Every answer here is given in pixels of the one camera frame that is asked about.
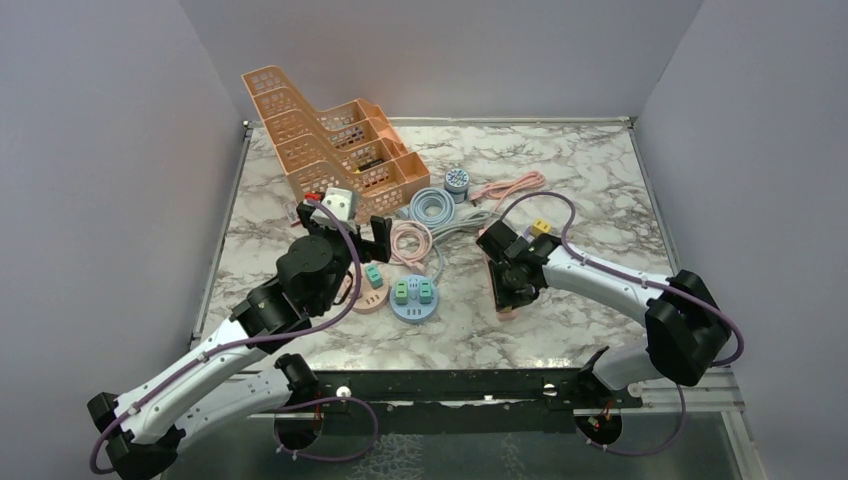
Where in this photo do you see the round blue patterned tin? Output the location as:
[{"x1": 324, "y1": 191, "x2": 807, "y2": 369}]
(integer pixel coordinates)
[{"x1": 443, "y1": 168, "x2": 470, "y2": 204}]

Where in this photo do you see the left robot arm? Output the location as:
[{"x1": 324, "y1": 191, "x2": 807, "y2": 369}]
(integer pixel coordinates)
[{"x1": 87, "y1": 199, "x2": 392, "y2": 479}]

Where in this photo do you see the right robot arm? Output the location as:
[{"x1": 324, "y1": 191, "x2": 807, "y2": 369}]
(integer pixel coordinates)
[{"x1": 476, "y1": 221, "x2": 732, "y2": 407}]

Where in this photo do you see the orange plastic file organizer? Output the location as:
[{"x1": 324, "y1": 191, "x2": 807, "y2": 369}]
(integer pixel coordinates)
[{"x1": 242, "y1": 65, "x2": 431, "y2": 222}]

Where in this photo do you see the pink round power socket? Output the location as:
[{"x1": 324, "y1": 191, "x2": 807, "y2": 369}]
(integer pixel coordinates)
[{"x1": 335, "y1": 263, "x2": 391, "y2": 314}]

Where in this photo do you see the salmon coiled cable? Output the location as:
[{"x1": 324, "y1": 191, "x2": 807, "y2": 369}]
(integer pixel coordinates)
[{"x1": 468, "y1": 170, "x2": 548, "y2": 207}]

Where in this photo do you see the red white small box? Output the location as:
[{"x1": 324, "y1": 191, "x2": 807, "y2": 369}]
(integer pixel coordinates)
[{"x1": 284, "y1": 202, "x2": 301, "y2": 227}]

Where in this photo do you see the pink coiled cable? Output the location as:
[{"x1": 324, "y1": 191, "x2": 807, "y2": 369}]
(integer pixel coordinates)
[{"x1": 389, "y1": 221, "x2": 435, "y2": 274}]

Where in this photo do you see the blue coiled cable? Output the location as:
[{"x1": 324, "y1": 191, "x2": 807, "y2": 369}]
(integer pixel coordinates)
[{"x1": 399, "y1": 186, "x2": 458, "y2": 227}]

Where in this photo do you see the teal blue usb charger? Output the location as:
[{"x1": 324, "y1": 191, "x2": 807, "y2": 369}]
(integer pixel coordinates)
[{"x1": 364, "y1": 264, "x2": 384, "y2": 289}]

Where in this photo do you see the pink power strip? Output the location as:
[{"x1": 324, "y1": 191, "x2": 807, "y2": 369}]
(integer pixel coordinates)
[{"x1": 486, "y1": 261, "x2": 519, "y2": 322}]

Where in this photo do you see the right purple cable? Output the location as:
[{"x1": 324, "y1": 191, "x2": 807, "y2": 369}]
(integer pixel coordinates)
[{"x1": 496, "y1": 192, "x2": 747, "y2": 369}]

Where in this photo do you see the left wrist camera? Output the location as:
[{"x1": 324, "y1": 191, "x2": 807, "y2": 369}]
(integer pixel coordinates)
[{"x1": 303, "y1": 187, "x2": 357, "y2": 231}]

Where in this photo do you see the green usb charger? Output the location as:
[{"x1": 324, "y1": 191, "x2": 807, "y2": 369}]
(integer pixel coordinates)
[{"x1": 394, "y1": 280, "x2": 409, "y2": 305}]

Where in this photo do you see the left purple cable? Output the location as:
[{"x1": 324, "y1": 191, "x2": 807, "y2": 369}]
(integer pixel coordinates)
[{"x1": 89, "y1": 198, "x2": 364, "y2": 476}]

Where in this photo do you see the grey bundled cable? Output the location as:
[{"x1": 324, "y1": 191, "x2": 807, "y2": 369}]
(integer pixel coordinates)
[{"x1": 427, "y1": 210, "x2": 498, "y2": 248}]

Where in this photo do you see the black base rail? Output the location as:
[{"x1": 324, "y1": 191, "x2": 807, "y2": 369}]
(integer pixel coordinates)
[{"x1": 273, "y1": 368, "x2": 745, "y2": 439}]

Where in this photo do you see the purple cable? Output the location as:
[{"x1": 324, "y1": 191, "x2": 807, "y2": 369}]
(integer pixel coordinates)
[
  {"x1": 89, "y1": 198, "x2": 364, "y2": 476},
  {"x1": 496, "y1": 192, "x2": 747, "y2": 369}
]

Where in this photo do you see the yellow charger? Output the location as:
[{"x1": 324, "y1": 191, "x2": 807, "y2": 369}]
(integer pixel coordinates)
[{"x1": 530, "y1": 219, "x2": 552, "y2": 237}]

